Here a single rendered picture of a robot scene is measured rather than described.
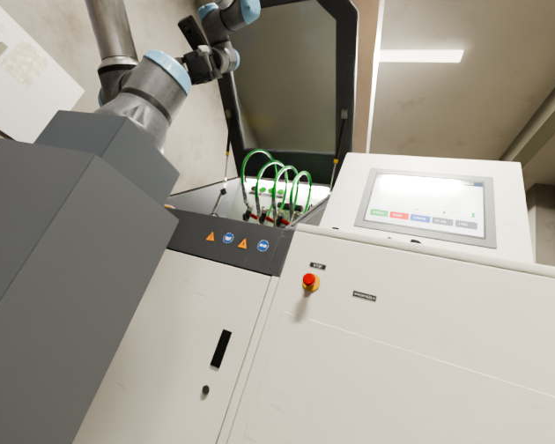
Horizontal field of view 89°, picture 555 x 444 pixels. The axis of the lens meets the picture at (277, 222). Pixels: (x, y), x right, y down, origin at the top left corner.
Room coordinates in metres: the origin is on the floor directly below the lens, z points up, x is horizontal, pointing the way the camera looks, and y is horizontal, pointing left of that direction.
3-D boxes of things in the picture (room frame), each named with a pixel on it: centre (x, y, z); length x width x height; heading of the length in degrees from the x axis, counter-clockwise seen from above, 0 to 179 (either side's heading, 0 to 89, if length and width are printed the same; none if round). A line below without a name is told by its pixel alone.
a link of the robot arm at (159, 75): (0.55, 0.37, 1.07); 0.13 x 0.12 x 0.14; 50
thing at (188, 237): (1.03, 0.25, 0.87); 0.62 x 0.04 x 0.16; 64
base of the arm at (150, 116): (0.55, 0.36, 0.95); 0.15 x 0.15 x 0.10
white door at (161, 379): (1.01, 0.25, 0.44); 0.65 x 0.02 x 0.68; 64
